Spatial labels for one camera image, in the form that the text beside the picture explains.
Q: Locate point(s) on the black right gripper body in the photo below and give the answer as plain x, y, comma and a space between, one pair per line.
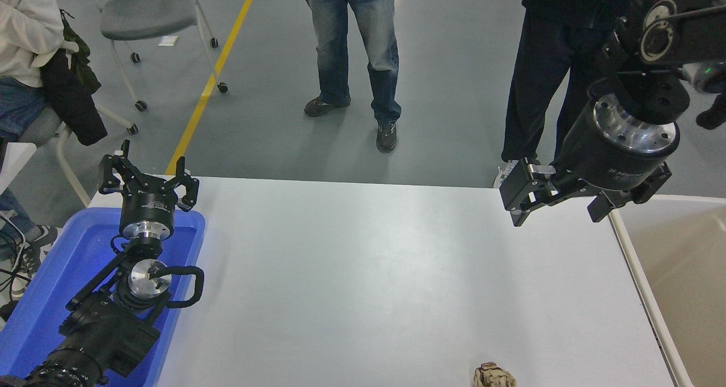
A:
607, 160

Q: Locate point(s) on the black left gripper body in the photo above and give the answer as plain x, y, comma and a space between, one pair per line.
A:
147, 206

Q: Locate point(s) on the tan paper ball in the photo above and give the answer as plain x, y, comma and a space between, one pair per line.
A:
493, 377

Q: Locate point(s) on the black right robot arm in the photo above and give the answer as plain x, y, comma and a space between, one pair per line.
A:
680, 29

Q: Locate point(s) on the black jacket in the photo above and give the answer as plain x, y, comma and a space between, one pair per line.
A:
76, 103

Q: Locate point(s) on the white-framed grey chair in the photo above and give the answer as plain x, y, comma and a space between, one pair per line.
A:
42, 129

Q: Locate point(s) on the blue plastic tray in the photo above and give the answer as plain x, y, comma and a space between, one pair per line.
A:
62, 262

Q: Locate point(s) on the white side table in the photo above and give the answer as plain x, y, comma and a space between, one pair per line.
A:
12, 160

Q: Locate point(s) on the person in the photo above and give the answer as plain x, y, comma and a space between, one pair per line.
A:
25, 35
346, 29
544, 63

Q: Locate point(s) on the large pale bin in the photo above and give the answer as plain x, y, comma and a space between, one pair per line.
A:
692, 296

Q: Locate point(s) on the green bag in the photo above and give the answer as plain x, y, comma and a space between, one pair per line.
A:
79, 52

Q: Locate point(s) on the white paper scrap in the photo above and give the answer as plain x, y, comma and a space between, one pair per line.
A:
168, 41

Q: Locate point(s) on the grey wheeled chair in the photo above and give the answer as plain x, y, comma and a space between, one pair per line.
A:
147, 12

